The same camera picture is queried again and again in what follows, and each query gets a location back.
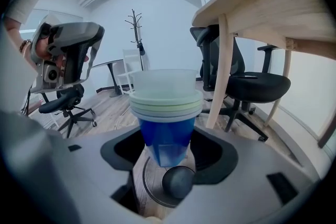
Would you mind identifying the white folding chair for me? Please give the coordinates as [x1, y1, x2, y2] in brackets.
[115, 48, 144, 95]

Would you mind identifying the person's left hand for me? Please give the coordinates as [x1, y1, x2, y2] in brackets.
[35, 38, 67, 66]

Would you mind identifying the person's left forearm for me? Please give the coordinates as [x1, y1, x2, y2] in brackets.
[3, 16, 36, 71]

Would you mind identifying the black marble round table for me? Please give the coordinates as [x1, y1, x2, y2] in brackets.
[90, 59, 125, 98]

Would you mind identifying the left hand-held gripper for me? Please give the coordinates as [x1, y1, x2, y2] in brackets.
[29, 21, 105, 94]

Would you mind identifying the black coat rack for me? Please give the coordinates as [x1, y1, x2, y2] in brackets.
[124, 8, 146, 71]

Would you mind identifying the beaded wrist bracelet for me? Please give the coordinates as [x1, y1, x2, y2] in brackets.
[19, 39, 32, 57]

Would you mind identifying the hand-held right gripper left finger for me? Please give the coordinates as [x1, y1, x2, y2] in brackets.
[2, 110, 149, 224]

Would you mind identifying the black office chair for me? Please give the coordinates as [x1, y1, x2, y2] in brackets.
[38, 34, 98, 139]
[189, 26, 292, 142]

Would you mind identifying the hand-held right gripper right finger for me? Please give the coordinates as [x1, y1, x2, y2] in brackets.
[167, 125, 321, 224]

